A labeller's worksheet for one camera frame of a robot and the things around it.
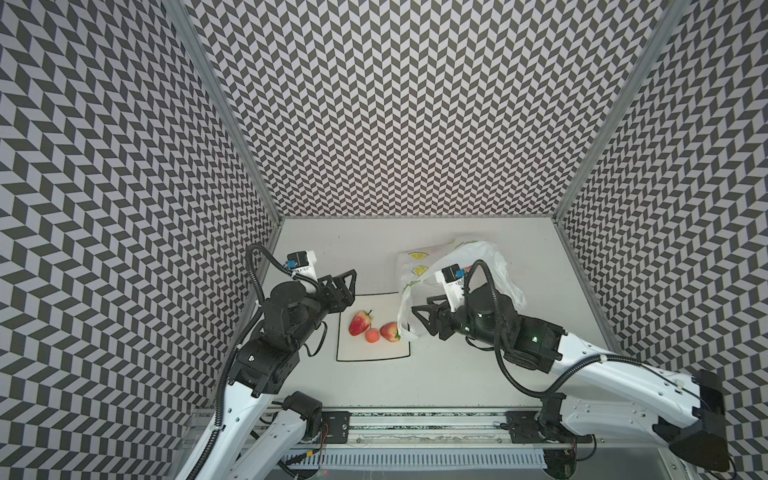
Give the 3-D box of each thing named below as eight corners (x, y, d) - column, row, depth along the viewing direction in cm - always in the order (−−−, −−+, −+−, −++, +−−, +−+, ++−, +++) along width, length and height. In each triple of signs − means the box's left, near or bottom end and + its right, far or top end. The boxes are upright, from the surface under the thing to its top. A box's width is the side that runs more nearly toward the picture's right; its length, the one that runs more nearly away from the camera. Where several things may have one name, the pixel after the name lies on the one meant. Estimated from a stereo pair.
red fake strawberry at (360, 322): (350, 335, 88) (349, 331, 86) (352, 315, 92) (351, 310, 90) (370, 335, 88) (369, 331, 86) (371, 315, 92) (370, 310, 90)
